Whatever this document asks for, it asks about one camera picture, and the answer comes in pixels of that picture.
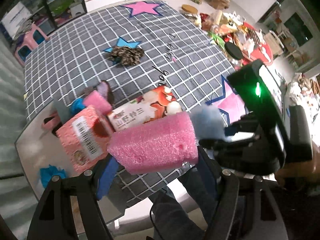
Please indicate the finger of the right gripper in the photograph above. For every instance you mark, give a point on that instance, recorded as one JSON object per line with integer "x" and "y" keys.
{"x": 241, "y": 130}

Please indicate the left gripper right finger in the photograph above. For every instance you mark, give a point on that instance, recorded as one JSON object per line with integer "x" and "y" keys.
{"x": 246, "y": 208}

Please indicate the large pink foam sponge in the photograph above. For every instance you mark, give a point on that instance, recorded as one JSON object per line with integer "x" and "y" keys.
{"x": 163, "y": 144}

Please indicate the small pink foam sponge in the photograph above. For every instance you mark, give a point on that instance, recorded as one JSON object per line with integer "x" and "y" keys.
{"x": 98, "y": 102}

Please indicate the light blue fluffy cloth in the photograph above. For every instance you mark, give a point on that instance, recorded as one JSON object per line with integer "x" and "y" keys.
{"x": 208, "y": 123}

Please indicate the white storage bin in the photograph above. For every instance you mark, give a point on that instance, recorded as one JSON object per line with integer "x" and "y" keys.
{"x": 37, "y": 148}

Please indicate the black round lid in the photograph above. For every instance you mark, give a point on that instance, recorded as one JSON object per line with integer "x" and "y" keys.
{"x": 233, "y": 51}

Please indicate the red round mat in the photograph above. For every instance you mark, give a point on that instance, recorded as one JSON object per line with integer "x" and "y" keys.
{"x": 255, "y": 46}

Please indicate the white red tissue pack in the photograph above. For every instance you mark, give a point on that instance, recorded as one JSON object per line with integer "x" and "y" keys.
{"x": 155, "y": 104}

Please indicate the pink tissue box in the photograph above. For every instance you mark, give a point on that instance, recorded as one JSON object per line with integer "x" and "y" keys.
{"x": 85, "y": 138}

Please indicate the pink black knitted item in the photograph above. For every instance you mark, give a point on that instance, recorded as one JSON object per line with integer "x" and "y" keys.
{"x": 52, "y": 123}

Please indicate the round wooden lid jar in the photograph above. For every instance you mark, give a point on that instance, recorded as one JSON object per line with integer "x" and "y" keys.
{"x": 189, "y": 11}

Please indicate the leopard print fabric piece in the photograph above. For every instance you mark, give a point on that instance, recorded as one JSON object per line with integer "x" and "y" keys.
{"x": 126, "y": 56}

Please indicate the brown purple knitted hat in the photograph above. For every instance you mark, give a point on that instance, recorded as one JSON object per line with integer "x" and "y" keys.
{"x": 103, "y": 88}

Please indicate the pink plastic stool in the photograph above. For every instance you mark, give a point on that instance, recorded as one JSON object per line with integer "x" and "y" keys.
{"x": 29, "y": 41}

